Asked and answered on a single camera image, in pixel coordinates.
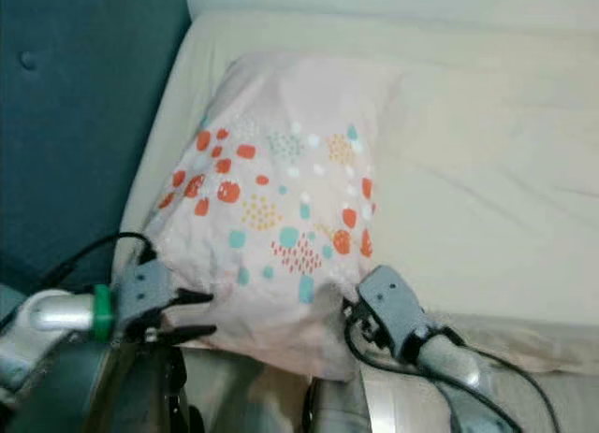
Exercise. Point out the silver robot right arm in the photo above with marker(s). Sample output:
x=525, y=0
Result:
x=459, y=368

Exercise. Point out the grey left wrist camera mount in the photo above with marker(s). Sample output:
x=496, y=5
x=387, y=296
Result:
x=145, y=288

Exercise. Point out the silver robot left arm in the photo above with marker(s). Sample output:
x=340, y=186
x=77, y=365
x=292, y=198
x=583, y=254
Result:
x=56, y=311

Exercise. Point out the mattress with cream sheet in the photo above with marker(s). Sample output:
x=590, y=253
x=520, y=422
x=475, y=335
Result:
x=487, y=171

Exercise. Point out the pink pillow with dots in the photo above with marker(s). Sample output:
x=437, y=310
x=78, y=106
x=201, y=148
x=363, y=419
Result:
x=281, y=171

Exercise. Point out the silver robot right leg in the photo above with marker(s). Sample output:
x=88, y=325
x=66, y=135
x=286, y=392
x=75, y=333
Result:
x=342, y=410

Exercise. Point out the silver robot left leg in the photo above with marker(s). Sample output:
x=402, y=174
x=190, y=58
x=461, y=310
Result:
x=122, y=396

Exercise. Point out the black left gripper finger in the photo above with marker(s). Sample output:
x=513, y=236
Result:
x=192, y=334
x=192, y=297

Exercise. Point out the silver robot leg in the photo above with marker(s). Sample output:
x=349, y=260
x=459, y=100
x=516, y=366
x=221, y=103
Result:
x=122, y=396
x=342, y=410

